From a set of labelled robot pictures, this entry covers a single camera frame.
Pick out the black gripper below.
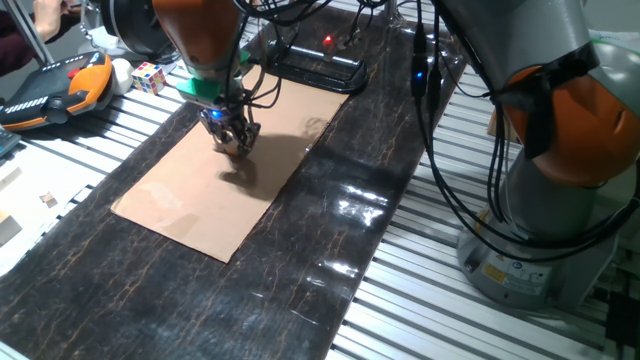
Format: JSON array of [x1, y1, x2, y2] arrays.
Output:
[[198, 99, 262, 158]]

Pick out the forearm in dark red sleeve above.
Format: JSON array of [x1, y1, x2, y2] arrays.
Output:
[[0, 9, 46, 79]]

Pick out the large wooden block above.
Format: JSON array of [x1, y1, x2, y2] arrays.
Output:
[[0, 212, 24, 247]]

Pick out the person hand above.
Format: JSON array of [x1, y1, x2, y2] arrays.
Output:
[[32, 0, 81, 44]]

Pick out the brown cardboard sheet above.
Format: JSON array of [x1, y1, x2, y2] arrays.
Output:
[[110, 64, 350, 265]]

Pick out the Rubik's cube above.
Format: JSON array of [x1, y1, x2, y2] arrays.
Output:
[[130, 61, 169, 96]]

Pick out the white ball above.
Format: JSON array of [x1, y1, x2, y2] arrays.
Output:
[[110, 58, 135, 96]]

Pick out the black plastic tray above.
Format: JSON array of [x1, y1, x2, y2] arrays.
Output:
[[259, 38, 369, 96]]

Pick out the black filament spool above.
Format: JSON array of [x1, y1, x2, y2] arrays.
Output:
[[99, 0, 176, 57]]

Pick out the dark marble pattern mat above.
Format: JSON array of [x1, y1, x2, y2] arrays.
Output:
[[0, 0, 466, 360]]

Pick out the orange black teach pendant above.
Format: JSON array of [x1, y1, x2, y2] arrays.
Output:
[[0, 51, 115, 132]]

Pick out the white paper sheet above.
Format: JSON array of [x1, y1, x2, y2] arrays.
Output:
[[0, 142, 99, 277]]

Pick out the black keyboard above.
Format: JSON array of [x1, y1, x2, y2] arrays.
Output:
[[0, 128, 22, 159]]

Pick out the thin wooden plank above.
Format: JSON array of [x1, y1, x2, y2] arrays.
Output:
[[0, 167, 24, 191]]

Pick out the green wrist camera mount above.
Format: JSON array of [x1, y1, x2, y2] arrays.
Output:
[[174, 48, 251, 107]]

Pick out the black cable bundle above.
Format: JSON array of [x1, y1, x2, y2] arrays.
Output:
[[219, 0, 640, 264]]

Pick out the aluminium frame post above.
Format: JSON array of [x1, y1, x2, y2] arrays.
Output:
[[4, 0, 55, 66]]

